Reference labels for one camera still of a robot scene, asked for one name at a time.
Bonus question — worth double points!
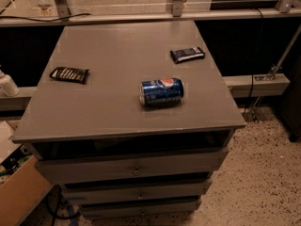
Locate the blue rxbar blueberry wrapper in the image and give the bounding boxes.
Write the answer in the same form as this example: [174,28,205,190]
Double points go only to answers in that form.
[170,46,205,64]

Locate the blue pepsi can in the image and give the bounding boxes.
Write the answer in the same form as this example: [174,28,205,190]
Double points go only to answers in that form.
[139,78,184,105]

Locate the black rxbar chocolate wrapper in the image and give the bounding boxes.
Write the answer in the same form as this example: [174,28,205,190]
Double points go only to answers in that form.
[49,67,89,84]

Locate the grey drawer cabinet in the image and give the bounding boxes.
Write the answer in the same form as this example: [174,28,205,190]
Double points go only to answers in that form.
[14,22,245,218]

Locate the white pipe fitting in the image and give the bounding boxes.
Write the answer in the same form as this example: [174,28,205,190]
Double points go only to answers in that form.
[0,70,20,97]

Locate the cardboard box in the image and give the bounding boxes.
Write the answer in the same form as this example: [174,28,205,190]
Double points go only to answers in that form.
[0,121,52,226]

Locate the black hanging cable right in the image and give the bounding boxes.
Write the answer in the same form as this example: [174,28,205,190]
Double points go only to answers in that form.
[242,8,265,118]

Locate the black cable on rail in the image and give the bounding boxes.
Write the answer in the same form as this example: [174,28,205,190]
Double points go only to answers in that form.
[0,12,92,23]

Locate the black cable loop floor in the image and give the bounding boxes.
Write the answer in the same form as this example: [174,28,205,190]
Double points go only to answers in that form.
[45,186,81,226]

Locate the metal frame rail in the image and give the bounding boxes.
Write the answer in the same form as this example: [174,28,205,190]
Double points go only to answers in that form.
[0,0,301,27]

